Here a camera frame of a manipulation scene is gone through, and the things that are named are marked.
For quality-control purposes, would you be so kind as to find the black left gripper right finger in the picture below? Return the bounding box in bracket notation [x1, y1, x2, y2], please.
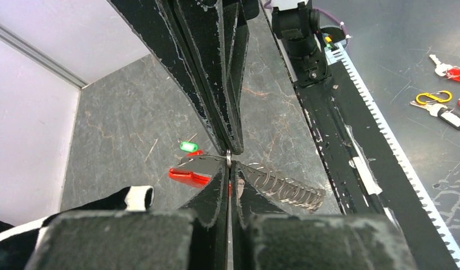
[230, 161, 417, 269]

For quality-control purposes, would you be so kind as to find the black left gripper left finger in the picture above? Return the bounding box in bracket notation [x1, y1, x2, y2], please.
[26, 161, 230, 269]

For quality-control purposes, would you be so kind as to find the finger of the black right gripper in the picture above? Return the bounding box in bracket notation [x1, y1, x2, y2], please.
[174, 1, 260, 155]
[109, 1, 227, 156]

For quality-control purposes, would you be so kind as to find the green key tag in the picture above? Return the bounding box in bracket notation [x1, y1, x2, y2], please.
[180, 141, 198, 153]

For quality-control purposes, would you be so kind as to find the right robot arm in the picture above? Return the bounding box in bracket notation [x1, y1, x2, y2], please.
[111, 1, 329, 156]

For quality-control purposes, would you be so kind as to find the yellow carabiner with keys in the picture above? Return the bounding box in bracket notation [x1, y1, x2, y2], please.
[409, 90, 453, 109]

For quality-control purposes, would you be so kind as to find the black white checkered pillow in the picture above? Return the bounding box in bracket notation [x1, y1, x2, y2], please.
[0, 185, 155, 269]

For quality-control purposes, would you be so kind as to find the key with black tag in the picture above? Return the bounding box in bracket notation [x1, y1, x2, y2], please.
[428, 103, 460, 131]

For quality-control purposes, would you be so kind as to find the key with red tag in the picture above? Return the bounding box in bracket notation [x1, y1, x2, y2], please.
[428, 54, 460, 82]

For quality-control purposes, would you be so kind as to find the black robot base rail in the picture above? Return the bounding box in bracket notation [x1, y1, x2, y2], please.
[262, 1, 459, 269]

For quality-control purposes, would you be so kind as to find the grey slotted cable duct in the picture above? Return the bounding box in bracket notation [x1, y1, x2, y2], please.
[326, 42, 460, 269]

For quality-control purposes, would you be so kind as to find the aluminium corner post left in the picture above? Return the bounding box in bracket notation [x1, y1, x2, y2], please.
[0, 24, 89, 89]

